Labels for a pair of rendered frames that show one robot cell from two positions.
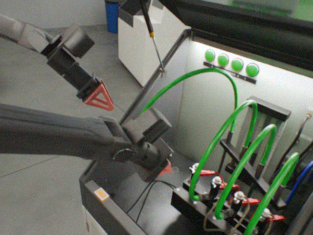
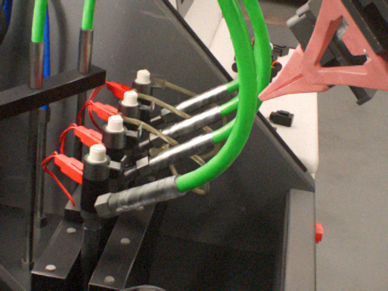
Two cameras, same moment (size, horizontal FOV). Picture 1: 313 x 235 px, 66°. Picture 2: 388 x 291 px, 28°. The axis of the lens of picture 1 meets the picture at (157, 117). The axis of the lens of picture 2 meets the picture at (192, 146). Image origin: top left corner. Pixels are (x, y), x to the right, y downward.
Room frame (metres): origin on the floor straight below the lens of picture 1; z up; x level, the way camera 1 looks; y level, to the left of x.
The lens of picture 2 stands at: (0.95, 0.47, 1.46)
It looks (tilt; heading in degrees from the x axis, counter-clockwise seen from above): 25 degrees down; 233
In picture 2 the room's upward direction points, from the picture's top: 8 degrees clockwise
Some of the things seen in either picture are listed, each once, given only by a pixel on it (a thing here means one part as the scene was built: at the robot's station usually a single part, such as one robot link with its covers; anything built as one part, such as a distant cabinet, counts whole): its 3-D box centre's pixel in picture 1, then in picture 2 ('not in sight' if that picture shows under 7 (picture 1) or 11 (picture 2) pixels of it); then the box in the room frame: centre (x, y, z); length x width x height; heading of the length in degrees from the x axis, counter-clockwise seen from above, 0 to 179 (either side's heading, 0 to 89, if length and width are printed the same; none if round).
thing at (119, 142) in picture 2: (209, 203); (116, 210); (0.54, -0.20, 1.00); 0.05 x 0.03 x 0.21; 138
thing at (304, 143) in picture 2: not in sight; (258, 79); (0.03, -0.57, 0.97); 0.70 x 0.22 x 0.03; 48
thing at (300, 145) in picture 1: (308, 146); not in sight; (0.64, -0.50, 1.20); 0.13 x 0.03 x 0.31; 48
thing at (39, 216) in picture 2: (274, 225); (41, 168); (0.53, -0.44, 0.93); 0.02 x 0.02 x 0.19; 48
